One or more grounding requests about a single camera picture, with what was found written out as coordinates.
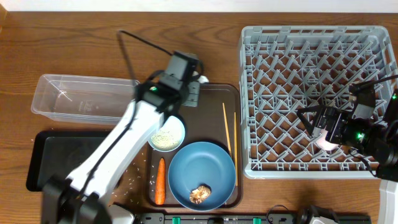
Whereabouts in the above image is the pink cup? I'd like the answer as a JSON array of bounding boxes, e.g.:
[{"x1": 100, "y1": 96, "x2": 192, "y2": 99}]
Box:
[{"x1": 315, "y1": 129, "x2": 338, "y2": 151}]

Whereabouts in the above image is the white napkin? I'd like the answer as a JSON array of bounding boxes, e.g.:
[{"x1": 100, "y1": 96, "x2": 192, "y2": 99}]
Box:
[{"x1": 192, "y1": 72, "x2": 209, "y2": 84}]

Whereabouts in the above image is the large blue plate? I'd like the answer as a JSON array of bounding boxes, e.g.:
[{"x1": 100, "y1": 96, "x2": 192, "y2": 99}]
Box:
[{"x1": 168, "y1": 142, "x2": 236, "y2": 212}]

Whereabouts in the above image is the orange carrot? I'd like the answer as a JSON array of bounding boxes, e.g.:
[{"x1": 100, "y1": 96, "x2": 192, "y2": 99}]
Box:
[{"x1": 155, "y1": 157, "x2": 165, "y2": 205}]

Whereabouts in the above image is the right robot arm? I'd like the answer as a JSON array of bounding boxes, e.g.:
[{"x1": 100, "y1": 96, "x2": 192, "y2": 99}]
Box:
[{"x1": 297, "y1": 75, "x2": 397, "y2": 223}]

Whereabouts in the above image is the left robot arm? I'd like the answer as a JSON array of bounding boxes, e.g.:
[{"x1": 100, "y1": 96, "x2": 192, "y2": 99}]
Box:
[{"x1": 41, "y1": 51, "x2": 203, "y2": 223}]

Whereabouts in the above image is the grey plastic dishwasher rack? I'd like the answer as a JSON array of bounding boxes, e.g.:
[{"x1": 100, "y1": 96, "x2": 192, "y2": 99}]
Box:
[{"x1": 238, "y1": 26, "x2": 397, "y2": 179}]

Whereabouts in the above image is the left wooden chopstick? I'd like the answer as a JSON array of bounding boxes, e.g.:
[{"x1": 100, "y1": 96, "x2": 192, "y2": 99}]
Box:
[{"x1": 222, "y1": 102, "x2": 232, "y2": 157}]

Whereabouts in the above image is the wooden chopstick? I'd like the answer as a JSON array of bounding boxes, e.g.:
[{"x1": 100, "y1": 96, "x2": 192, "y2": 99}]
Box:
[
  {"x1": 234, "y1": 112, "x2": 239, "y2": 186},
  {"x1": 222, "y1": 102, "x2": 232, "y2": 157}
]

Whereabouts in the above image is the brown serving tray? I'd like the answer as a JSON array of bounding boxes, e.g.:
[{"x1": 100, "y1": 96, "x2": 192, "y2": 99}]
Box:
[{"x1": 146, "y1": 84, "x2": 243, "y2": 208}]

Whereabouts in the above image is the small blue rice dish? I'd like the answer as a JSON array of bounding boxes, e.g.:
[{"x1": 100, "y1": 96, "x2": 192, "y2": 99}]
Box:
[{"x1": 148, "y1": 116, "x2": 185, "y2": 152}]

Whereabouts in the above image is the right wooden chopstick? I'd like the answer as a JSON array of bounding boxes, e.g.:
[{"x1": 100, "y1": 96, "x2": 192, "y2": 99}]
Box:
[{"x1": 234, "y1": 112, "x2": 239, "y2": 186}]

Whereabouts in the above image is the clear plastic bin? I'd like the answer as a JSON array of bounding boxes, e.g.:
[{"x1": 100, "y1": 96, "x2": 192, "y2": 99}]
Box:
[{"x1": 31, "y1": 74, "x2": 139, "y2": 125}]

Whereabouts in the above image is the brown food scrap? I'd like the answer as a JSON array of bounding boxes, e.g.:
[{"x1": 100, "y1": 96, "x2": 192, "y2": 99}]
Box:
[{"x1": 189, "y1": 185, "x2": 211, "y2": 204}]

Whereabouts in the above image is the black tray bin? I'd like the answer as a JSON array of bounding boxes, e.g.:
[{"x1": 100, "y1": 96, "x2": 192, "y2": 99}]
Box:
[{"x1": 25, "y1": 131, "x2": 109, "y2": 192}]

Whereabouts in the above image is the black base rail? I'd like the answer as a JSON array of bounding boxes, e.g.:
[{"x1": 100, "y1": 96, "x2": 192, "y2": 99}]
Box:
[{"x1": 111, "y1": 205, "x2": 373, "y2": 224}]

